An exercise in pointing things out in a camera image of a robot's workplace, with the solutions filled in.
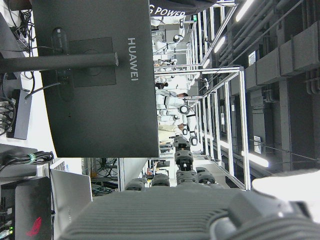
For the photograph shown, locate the long ceiling light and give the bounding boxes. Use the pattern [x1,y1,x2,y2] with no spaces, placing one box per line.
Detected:
[213,36,226,53]
[234,0,256,22]
[241,151,270,168]

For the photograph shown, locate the dark grey screen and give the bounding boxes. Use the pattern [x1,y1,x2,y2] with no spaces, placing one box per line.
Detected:
[0,12,26,52]

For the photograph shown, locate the black computer red logo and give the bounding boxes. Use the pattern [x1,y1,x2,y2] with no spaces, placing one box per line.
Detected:
[0,176,55,240]

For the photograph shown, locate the aluminium profile frame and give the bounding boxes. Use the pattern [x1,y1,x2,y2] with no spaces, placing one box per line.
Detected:
[154,64,251,191]

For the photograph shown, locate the black monitor stand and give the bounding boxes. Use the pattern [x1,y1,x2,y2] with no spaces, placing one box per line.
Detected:
[0,51,119,74]

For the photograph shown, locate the silver laptop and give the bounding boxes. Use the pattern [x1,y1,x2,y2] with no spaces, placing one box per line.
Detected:
[49,167,93,235]

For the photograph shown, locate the grey docking box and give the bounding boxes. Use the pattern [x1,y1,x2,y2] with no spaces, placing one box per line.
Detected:
[6,89,33,140]

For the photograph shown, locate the black Huawei monitor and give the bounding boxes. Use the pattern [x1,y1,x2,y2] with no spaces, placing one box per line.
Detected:
[31,0,161,158]

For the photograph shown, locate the white humanoid robot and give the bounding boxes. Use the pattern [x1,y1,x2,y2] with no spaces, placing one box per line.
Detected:
[156,89,201,146]

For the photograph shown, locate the black flat box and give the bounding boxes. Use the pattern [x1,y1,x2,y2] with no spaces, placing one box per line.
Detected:
[0,143,38,178]

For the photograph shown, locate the black cable bundle green tie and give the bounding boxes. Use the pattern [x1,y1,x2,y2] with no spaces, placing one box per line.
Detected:
[0,150,55,171]

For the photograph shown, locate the black banner white letters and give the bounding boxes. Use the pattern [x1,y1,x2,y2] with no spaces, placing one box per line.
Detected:
[149,0,216,19]

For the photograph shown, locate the black ribbed right robot hand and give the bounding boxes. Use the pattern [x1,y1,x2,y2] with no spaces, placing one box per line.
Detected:
[57,136,320,240]

